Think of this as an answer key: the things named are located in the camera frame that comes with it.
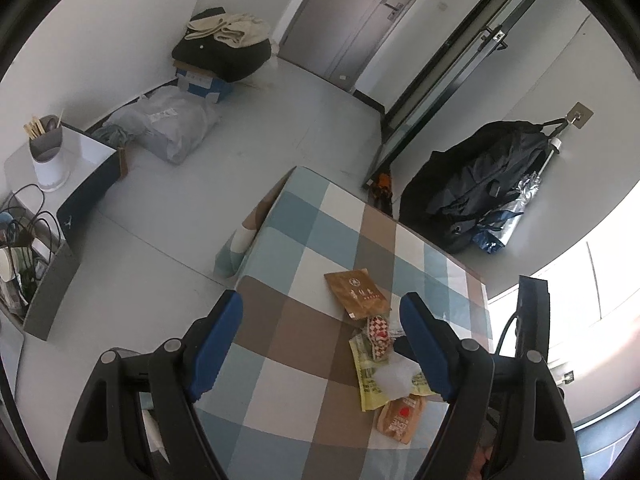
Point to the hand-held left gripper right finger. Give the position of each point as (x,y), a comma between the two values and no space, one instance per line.
(425,350)

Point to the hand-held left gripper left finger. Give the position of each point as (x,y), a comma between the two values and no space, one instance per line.
(215,345)

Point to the large white tissue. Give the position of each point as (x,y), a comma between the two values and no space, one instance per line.
(397,377)

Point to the red checkered wrapper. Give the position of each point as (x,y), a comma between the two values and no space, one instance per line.
(378,332)

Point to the yellow snack packet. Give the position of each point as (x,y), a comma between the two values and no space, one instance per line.
(367,375)

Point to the brown packet with red mark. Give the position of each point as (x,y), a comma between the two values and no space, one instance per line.
(400,417)

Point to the brown sachet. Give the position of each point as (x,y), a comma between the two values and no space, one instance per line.
(357,292)

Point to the bright window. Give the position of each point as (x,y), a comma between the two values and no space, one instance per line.
(600,285)

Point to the checkered tablecloth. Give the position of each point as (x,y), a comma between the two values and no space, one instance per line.
(325,310)

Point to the silver folded umbrella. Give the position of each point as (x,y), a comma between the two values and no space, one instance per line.
(510,210)

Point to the black jacket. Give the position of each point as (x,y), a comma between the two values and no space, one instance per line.
(475,185)

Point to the small orange black item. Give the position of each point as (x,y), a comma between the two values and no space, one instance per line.
(382,185)

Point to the grey box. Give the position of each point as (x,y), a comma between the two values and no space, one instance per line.
(50,280)

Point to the white box with dark side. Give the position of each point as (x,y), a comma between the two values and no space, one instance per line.
(85,185)

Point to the grey plastic bag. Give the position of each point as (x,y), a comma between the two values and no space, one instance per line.
(165,120)

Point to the grey white utensil holder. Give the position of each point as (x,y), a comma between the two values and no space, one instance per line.
(47,155)

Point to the blue white cardboard box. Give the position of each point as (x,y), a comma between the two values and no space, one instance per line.
(202,82)

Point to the black bag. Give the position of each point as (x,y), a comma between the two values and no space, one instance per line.
(220,57)

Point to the beige cloth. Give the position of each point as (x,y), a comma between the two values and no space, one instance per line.
(225,27)

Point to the grey door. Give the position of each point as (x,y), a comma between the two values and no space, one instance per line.
(355,15)

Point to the wall hook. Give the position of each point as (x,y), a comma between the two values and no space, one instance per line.
(579,115)

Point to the black glass door frame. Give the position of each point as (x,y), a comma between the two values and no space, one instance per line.
(450,70)

